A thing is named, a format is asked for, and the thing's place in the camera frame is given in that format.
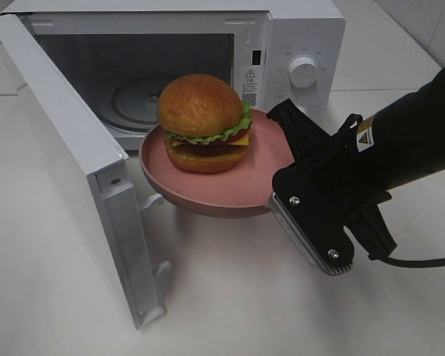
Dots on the pink round plate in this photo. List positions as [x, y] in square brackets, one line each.
[242, 191]

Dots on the white microwave knob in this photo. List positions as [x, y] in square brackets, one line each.
[302, 109]
[303, 71]

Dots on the white warning label sticker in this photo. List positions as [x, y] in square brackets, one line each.
[249, 84]

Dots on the white microwave oven body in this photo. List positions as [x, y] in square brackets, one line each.
[97, 44]

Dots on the white lower microwave knob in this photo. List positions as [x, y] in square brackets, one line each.
[302, 109]

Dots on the toy burger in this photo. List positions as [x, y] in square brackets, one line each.
[206, 124]

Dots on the white upper microwave knob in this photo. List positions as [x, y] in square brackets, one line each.
[303, 71]

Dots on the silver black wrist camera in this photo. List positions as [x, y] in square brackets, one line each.
[317, 214]

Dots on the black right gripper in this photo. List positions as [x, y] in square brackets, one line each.
[319, 158]

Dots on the white microwave door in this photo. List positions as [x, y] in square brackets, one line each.
[86, 163]

